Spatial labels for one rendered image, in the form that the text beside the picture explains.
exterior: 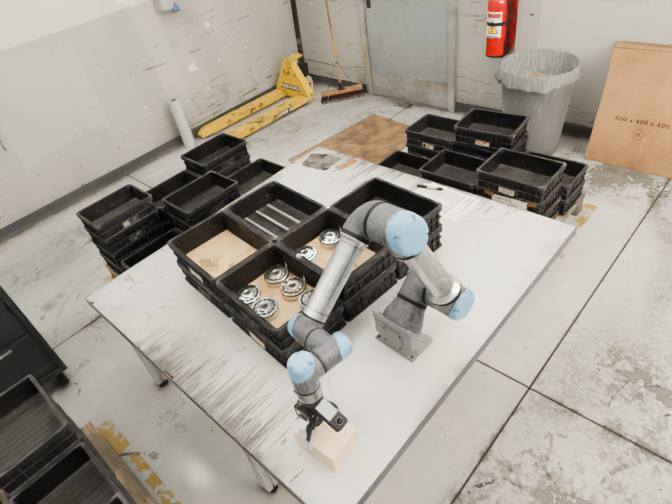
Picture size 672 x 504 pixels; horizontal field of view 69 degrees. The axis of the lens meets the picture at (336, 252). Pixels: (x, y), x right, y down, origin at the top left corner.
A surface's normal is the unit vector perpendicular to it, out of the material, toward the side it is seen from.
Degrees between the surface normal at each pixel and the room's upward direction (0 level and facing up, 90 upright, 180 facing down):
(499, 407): 0
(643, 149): 73
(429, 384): 0
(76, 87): 90
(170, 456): 0
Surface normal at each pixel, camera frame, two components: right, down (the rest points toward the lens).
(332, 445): -0.15, -0.76
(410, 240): 0.54, 0.26
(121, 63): 0.73, 0.35
